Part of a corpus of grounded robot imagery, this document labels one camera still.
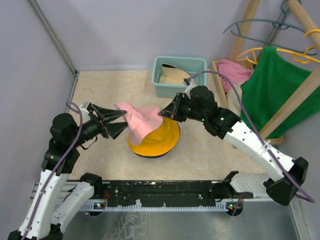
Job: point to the grey-blue clothes hanger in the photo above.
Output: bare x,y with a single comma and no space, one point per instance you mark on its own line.
266,26

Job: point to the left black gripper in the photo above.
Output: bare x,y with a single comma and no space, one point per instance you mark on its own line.
114,129

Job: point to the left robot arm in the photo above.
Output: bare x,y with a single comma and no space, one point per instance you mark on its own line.
44,220

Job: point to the beige bucket hat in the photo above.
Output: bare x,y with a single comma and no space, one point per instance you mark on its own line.
171,75

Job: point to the green tank top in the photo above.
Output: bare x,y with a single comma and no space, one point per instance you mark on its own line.
273,81

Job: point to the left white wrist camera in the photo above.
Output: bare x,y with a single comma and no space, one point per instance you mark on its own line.
84,108

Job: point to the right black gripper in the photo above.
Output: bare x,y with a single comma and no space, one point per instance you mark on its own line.
172,110

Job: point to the yellow bucket hat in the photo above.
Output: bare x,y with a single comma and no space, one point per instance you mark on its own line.
168,131

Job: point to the yellow clothes hanger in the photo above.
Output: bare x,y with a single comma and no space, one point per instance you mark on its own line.
300,50

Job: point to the wooden clothes rack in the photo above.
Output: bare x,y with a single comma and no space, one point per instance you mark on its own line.
295,100

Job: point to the pink cloth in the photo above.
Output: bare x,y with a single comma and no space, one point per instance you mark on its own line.
141,120

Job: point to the white toothed cable strip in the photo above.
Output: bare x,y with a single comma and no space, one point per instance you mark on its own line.
96,206

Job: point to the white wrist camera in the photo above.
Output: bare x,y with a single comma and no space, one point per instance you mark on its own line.
84,108
189,84

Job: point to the blue bucket hat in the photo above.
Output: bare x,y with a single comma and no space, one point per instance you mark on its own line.
152,149

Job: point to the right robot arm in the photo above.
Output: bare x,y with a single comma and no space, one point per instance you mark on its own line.
283,176

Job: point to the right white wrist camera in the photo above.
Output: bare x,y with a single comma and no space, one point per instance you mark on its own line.
189,84

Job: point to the teal plastic bin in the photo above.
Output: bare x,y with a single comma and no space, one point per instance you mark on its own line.
191,65

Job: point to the pink garment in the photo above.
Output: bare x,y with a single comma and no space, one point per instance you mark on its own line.
236,73

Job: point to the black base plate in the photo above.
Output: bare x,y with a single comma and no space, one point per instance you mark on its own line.
156,200

